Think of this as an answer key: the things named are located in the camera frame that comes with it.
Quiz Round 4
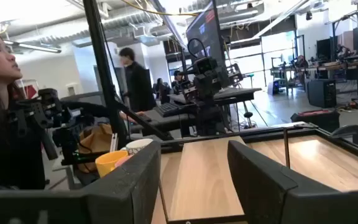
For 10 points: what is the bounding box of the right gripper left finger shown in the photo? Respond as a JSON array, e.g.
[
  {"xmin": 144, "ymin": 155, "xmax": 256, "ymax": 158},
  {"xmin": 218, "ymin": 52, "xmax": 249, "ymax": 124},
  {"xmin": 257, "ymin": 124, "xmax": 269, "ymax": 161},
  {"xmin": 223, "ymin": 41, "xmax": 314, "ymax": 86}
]
[{"xmin": 84, "ymin": 141, "xmax": 162, "ymax": 224}]

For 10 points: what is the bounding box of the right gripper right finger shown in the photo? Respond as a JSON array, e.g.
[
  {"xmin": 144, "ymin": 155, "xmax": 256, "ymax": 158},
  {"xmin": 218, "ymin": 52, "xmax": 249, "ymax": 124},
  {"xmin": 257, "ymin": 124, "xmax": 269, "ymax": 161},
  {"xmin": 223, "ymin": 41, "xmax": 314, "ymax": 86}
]
[{"xmin": 227, "ymin": 139, "xmax": 335, "ymax": 224}]

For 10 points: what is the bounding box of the pink mug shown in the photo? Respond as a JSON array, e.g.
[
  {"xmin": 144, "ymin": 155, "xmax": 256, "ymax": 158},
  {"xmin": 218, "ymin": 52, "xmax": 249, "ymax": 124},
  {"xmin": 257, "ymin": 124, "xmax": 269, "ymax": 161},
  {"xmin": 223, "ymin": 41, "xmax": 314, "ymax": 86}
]
[{"xmin": 114, "ymin": 154, "xmax": 134, "ymax": 169}]

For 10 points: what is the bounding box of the white mug orange rim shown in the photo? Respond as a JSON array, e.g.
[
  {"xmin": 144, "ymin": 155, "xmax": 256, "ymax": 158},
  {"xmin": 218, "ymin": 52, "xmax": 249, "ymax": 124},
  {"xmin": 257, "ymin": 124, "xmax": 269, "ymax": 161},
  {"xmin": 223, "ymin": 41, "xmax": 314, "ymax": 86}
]
[{"xmin": 125, "ymin": 138, "xmax": 154, "ymax": 156}]

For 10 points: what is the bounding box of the yellow mug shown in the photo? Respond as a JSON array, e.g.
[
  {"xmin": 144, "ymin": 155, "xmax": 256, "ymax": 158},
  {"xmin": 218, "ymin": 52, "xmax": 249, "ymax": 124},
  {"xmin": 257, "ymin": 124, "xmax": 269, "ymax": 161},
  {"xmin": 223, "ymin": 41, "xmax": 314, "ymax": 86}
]
[{"xmin": 94, "ymin": 150, "xmax": 129, "ymax": 179}]

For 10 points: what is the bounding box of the raised light wooden board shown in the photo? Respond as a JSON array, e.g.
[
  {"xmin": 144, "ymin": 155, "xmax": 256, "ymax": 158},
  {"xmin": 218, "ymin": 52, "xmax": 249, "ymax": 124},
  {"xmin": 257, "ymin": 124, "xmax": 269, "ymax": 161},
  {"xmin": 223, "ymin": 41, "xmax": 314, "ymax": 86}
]
[{"xmin": 168, "ymin": 136, "xmax": 246, "ymax": 222}]

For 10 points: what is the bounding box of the brown bag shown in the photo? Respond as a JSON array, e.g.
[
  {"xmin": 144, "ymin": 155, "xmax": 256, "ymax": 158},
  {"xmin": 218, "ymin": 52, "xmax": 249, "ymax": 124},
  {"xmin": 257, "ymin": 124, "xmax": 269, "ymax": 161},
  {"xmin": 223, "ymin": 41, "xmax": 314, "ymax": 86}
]
[{"xmin": 77, "ymin": 123, "xmax": 115, "ymax": 174}]

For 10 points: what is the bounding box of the ceiling light tube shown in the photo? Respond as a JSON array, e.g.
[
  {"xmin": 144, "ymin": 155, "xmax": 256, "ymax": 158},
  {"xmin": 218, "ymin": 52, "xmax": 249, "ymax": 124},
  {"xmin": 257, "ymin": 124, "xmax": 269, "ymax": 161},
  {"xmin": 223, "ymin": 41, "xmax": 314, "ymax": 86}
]
[{"xmin": 3, "ymin": 39, "xmax": 62, "ymax": 54}]

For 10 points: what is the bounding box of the dark keyboard desk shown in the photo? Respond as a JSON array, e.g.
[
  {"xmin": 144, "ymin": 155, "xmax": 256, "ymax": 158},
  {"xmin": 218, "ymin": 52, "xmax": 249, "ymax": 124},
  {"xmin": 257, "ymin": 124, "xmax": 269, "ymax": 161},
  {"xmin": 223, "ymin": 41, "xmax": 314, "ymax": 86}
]
[{"xmin": 129, "ymin": 107, "xmax": 198, "ymax": 138}]

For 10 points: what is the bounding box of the black equipment case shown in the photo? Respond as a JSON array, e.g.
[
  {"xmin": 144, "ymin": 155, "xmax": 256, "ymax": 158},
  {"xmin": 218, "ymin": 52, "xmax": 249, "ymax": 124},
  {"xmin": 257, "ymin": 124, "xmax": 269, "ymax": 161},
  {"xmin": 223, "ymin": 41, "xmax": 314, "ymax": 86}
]
[{"xmin": 290, "ymin": 108, "xmax": 341, "ymax": 133}]

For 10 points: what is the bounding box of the grey desk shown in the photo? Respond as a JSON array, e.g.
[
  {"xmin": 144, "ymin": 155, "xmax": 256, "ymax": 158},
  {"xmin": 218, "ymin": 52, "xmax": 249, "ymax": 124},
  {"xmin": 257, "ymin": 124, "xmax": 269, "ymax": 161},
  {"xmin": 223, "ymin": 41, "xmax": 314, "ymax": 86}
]
[{"xmin": 168, "ymin": 86, "xmax": 263, "ymax": 106}]

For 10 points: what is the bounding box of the black keyboard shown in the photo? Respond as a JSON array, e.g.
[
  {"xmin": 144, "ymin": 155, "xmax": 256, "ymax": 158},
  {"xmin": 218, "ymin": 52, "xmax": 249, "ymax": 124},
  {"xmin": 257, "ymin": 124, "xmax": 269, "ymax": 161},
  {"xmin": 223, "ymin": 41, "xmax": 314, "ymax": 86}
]
[{"xmin": 153, "ymin": 101, "xmax": 197, "ymax": 118}]

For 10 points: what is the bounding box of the black table clamp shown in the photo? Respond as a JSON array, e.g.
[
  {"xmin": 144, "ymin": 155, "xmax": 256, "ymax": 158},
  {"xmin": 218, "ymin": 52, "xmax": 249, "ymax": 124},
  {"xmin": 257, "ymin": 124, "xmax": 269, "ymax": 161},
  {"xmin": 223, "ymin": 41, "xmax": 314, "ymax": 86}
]
[{"xmin": 330, "ymin": 124, "xmax": 358, "ymax": 149}]

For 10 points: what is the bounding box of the black background robot rig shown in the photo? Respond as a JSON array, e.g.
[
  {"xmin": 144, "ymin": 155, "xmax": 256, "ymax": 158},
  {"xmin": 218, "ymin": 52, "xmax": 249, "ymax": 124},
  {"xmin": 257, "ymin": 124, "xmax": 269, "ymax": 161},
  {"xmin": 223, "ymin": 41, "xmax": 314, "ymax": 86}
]
[{"xmin": 178, "ymin": 39, "xmax": 245, "ymax": 138}]

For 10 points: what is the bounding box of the black computer tower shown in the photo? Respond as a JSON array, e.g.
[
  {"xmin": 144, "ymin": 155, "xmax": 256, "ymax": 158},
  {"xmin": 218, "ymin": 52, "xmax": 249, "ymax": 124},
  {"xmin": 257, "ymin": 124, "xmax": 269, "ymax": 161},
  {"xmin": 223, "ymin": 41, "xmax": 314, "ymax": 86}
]
[{"xmin": 306, "ymin": 79, "xmax": 337, "ymax": 109}]

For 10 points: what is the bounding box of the background workbench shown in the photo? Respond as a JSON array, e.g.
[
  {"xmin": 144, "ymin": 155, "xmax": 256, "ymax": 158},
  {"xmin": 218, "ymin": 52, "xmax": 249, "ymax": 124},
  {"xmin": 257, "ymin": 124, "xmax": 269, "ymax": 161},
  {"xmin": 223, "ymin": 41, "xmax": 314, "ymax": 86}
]
[{"xmin": 293, "ymin": 52, "xmax": 358, "ymax": 97}]

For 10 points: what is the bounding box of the large black monitor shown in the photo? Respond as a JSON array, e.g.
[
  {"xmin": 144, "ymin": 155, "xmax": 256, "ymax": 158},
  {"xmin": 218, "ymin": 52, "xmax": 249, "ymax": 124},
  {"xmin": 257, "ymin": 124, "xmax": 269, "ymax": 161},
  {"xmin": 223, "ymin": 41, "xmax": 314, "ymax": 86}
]
[{"xmin": 185, "ymin": 0, "xmax": 231, "ymax": 90}]

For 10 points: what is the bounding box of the silver aluminium bracket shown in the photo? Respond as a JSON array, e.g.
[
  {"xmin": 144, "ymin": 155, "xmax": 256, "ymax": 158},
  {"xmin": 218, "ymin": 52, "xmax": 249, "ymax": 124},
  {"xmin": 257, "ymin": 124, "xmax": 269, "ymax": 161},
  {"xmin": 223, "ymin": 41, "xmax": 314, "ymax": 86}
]
[{"xmin": 109, "ymin": 133, "xmax": 119, "ymax": 153}]

